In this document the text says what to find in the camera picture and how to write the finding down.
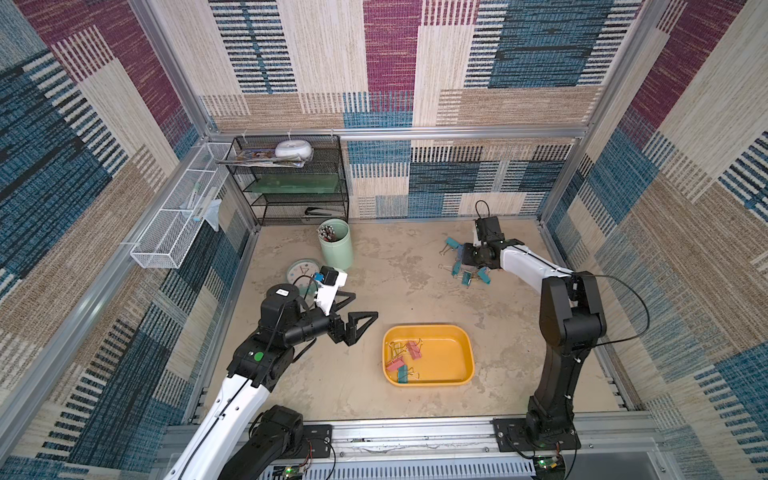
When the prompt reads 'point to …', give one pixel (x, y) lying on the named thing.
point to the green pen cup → (337, 244)
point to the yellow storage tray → (437, 355)
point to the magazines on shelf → (262, 157)
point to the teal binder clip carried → (483, 275)
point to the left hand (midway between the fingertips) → (363, 304)
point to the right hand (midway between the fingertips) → (467, 251)
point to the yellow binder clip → (397, 348)
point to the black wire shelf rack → (292, 176)
